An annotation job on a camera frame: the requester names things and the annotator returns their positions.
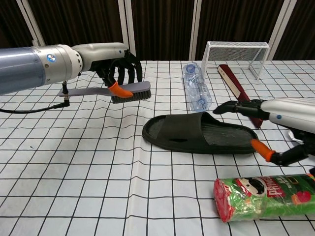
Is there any black rubber slipper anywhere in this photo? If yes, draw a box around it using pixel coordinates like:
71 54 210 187
142 112 259 155

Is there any green Pringles can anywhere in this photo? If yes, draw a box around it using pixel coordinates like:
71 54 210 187
213 173 315 223

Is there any white wire mesh shelf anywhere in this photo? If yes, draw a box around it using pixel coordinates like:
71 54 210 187
201 41 269 80

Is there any dark red folded fan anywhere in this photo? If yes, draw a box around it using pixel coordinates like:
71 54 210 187
217 64 264 129

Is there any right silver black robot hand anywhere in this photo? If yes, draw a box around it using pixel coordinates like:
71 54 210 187
213 98 315 166

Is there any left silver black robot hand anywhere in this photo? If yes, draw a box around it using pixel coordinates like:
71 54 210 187
73 42 143 97

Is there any white black checkered tablecloth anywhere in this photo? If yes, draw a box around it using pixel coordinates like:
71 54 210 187
0 59 315 236

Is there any clear plastic water bottle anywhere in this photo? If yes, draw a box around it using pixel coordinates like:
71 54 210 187
183 62 213 112

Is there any dark folding screen white frame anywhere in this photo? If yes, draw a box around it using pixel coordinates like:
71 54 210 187
0 0 315 62

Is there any grey brush with dark bristles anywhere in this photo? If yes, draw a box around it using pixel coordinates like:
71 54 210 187
58 81 152 104

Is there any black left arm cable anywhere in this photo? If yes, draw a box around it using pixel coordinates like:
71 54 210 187
0 80 71 114

